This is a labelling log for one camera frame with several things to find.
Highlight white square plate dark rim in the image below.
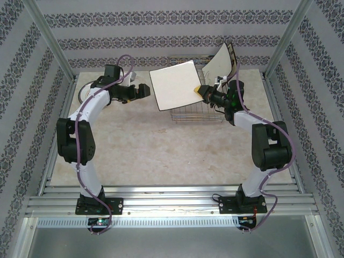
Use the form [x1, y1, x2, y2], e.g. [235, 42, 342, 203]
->
[149, 60, 207, 112]
[201, 41, 235, 88]

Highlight round plate orange sunburst print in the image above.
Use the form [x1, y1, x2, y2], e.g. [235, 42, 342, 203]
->
[78, 82, 95, 104]

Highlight floral square plate dark rim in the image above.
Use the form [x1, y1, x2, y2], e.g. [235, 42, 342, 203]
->
[226, 42, 238, 81]

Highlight wide aluminium extrusion rails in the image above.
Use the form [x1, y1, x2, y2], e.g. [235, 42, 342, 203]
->
[25, 184, 319, 216]

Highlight grey sheet metal shelf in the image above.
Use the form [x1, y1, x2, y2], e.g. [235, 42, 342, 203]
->
[24, 214, 323, 258]

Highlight wire dish rack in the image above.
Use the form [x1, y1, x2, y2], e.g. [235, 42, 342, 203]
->
[168, 55, 229, 124]

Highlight aluminium frame post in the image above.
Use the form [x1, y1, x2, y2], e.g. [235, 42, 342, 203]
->
[24, 0, 79, 80]
[263, 0, 315, 78]

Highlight aluminium side rail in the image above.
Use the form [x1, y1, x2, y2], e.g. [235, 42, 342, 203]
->
[262, 72, 307, 194]
[39, 75, 78, 189]

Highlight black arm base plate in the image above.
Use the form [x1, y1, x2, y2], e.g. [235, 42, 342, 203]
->
[75, 197, 124, 216]
[219, 195, 267, 215]

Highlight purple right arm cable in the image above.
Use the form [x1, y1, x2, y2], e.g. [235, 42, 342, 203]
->
[227, 63, 296, 234]

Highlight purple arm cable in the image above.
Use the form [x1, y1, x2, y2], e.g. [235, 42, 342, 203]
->
[227, 63, 296, 234]
[75, 54, 137, 236]

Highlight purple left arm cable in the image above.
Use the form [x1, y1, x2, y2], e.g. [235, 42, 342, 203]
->
[75, 54, 137, 236]

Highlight grey slotted cable duct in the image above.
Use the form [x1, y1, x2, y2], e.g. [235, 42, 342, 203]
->
[36, 217, 240, 228]

